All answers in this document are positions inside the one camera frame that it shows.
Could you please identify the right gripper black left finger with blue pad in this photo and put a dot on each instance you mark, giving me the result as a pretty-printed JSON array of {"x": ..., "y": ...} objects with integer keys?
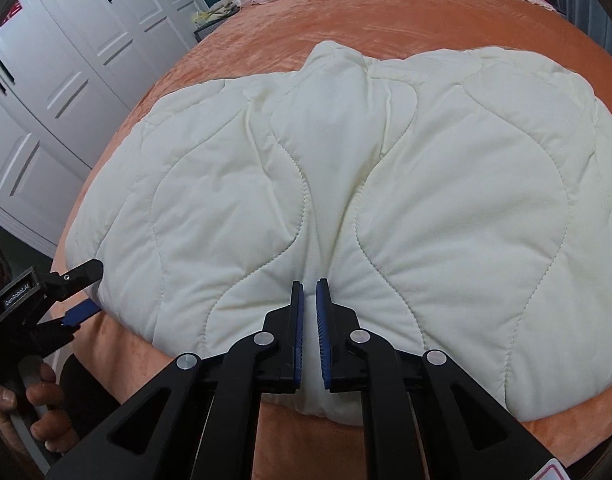
[{"x": 197, "y": 418}]

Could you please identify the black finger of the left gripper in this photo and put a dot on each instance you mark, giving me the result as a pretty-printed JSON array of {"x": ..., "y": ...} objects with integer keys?
[{"x": 63, "y": 286}]

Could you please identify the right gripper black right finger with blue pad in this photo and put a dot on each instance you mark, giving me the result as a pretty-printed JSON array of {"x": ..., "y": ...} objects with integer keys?
[{"x": 423, "y": 416}]

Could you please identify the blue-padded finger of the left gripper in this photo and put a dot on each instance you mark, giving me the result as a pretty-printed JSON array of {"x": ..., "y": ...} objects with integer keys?
[{"x": 80, "y": 313}]

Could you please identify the cream quilted jacket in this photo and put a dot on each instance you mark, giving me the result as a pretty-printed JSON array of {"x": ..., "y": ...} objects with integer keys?
[{"x": 456, "y": 200}]

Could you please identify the white wardrobe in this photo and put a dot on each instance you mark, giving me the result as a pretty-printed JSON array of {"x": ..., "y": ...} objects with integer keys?
[{"x": 71, "y": 71}]

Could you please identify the dark nightstand with clutter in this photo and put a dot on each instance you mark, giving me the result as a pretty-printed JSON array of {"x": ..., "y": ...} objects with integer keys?
[{"x": 207, "y": 21}]

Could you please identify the orange plush bedspread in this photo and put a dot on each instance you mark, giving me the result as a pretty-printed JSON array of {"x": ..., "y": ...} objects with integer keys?
[{"x": 276, "y": 37}]

